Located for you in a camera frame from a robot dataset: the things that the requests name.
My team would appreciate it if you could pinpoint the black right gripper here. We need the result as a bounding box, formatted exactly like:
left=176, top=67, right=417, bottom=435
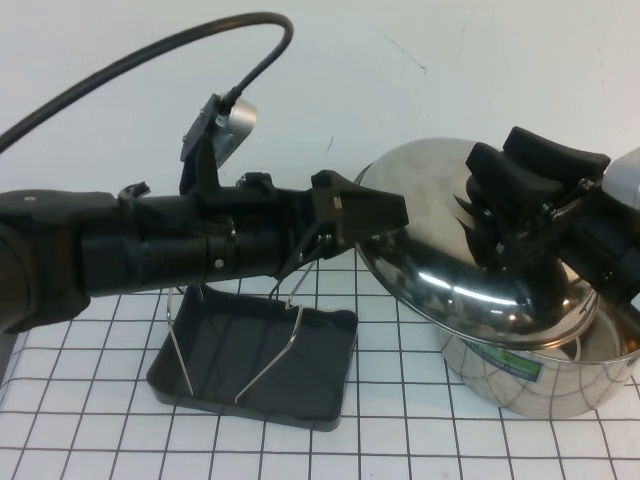
left=464, top=126, right=640, bottom=307

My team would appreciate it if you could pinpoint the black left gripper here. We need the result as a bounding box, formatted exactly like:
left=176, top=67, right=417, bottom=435
left=207, top=169, right=410, bottom=285

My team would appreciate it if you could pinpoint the stainless steel pot lid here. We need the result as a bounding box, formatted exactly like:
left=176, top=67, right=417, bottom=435
left=352, top=138, right=601, bottom=354

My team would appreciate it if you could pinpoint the white black-grid tablecloth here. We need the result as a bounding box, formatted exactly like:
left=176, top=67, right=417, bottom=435
left=0, top=244, right=640, bottom=480

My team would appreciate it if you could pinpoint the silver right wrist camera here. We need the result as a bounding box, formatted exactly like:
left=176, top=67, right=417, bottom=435
left=602, top=149, right=640, bottom=212

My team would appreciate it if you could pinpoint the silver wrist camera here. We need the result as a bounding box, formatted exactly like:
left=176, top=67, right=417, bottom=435
left=180, top=92, right=259, bottom=169
left=602, top=149, right=640, bottom=212

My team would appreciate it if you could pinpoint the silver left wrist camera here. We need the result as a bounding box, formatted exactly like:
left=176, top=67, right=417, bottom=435
left=180, top=92, right=259, bottom=169

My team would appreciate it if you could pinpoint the black tray wire lid rack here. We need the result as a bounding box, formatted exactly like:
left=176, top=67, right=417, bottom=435
left=145, top=259, right=360, bottom=434

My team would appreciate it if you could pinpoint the black camera cable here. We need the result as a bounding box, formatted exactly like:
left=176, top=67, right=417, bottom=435
left=0, top=12, right=295, bottom=151

